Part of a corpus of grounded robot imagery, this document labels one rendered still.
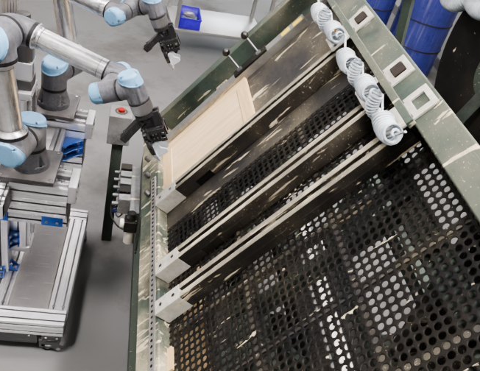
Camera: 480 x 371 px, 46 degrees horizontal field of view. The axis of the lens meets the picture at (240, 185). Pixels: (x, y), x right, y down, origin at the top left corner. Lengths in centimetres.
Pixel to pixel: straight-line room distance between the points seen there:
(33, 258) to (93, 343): 55
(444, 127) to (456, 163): 14
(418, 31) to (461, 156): 557
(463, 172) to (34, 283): 226
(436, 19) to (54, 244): 509
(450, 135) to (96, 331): 220
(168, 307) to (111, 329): 117
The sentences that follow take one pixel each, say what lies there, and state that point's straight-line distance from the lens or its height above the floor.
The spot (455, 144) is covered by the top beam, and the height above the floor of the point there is 189.
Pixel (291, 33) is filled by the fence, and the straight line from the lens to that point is 266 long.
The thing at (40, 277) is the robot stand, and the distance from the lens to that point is 312.
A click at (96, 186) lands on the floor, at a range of 402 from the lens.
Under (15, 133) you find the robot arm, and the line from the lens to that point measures 219.
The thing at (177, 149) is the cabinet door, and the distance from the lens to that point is 278.
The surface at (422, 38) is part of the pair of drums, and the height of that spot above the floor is 50.
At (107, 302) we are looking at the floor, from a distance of 329.
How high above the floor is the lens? 252
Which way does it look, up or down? 36 degrees down
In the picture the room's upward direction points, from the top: 16 degrees clockwise
